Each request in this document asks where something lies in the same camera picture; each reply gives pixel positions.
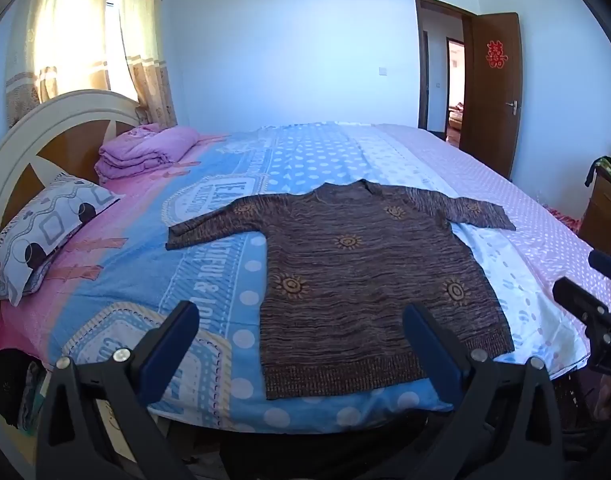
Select wooden cabinet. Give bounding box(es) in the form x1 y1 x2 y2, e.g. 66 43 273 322
578 170 611 258

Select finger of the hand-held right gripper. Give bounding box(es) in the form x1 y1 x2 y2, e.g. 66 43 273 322
588 251 611 292
553 276 611 327

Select white patterned pillow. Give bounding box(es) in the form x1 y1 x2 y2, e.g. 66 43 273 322
0 172 124 307

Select red patterned cloth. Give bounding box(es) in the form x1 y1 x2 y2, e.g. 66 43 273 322
543 205 581 231

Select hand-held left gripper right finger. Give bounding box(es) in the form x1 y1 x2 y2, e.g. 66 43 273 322
403 304 566 480

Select cream and wood headboard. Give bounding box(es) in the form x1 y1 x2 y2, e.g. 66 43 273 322
0 89 141 261

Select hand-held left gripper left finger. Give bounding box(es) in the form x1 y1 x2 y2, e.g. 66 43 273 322
36 300 201 480

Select brown knitted sweater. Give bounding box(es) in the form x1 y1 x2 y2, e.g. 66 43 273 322
166 180 517 401

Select beige patterned curtain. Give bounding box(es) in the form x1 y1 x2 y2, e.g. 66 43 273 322
4 0 111 128
118 0 179 131

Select folded pink blanket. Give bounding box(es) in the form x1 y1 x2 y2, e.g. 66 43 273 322
96 122 201 186

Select brown wooden door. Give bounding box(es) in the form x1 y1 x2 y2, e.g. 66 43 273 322
458 11 523 181

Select brown door frame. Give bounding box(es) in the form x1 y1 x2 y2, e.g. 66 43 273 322
414 0 479 148

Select dark clothes on cabinet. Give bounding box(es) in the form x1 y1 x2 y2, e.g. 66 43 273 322
584 156 611 186

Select dark clothes pile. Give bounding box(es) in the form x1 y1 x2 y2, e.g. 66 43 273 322
0 340 51 431

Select blue pink printed bed sheet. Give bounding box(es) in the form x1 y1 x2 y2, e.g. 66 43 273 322
0 120 611 436

